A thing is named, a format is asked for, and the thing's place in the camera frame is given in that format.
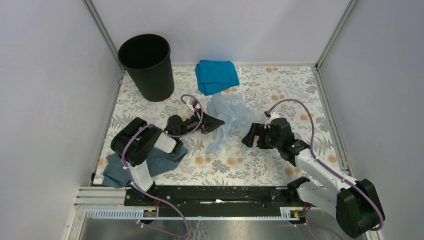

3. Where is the bright blue folded cloth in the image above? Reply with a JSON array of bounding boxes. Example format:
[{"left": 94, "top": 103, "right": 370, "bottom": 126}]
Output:
[{"left": 194, "top": 60, "right": 240, "bottom": 96}]

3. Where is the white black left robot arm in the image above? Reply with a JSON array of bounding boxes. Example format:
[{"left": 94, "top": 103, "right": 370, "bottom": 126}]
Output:
[{"left": 110, "top": 108, "right": 225, "bottom": 206}]

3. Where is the white slotted cable duct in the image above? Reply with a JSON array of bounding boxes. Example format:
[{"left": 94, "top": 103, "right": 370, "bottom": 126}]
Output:
[{"left": 85, "top": 207, "right": 303, "bottom": 221}]

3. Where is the black plastic trash bin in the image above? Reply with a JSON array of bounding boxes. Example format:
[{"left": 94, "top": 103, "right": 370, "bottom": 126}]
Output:
[{"left": 117, "top": 33, "right": 175, "bottom": 102}]

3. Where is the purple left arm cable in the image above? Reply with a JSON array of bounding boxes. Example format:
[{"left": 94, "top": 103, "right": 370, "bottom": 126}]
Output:
[{"left": 120, "top": 94, "right": 205, "bottom": 239}]

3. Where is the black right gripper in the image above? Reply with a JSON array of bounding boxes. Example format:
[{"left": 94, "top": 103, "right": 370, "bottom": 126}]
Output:
[{"left": 240, "top": 122, "right": 282, "bottom": 150}]

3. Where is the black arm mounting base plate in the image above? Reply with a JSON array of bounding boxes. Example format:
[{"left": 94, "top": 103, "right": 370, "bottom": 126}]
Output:
[{"left": 124, "top": 185, "right": 311, "bottom": 218}]

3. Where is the floral patterned table mat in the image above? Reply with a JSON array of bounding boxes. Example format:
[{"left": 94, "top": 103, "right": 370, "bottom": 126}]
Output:
[{"left": 92, "top": 65, "right": 340, "bottom": 186}]

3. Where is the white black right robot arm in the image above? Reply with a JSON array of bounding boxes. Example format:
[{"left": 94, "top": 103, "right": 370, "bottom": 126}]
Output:
[{"left": 241, "top": 117, "right": 385, "bottom": 238}]

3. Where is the light blue plastic trash bag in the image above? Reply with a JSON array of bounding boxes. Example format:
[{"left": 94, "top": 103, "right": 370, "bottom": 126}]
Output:
[{"left": 207, "top": 93, "right": 256, "bottom": 153}]

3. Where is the grey blue crumpled cloth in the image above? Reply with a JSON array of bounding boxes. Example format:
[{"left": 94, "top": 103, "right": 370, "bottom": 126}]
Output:
[{"left": 102, "top": 146, "right": 188, "bottom": 188}]

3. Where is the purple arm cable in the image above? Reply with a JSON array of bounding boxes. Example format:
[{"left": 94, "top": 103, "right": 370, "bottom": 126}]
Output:
[
  {"left": 264, "top": 98, "right": 386, "bottom": 240},
  {"left": 120, "top": 94, "right": 205, "bottom": 239}
]

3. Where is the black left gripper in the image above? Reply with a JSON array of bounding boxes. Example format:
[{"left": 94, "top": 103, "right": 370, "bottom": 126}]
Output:
[{"left": 176, "top": 107, "right": 225, "bottom": 139}]

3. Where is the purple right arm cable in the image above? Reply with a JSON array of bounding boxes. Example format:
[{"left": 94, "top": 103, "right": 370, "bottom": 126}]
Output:
[{"left": 264, "top": 98, "right": 386, "bottom": 240}]

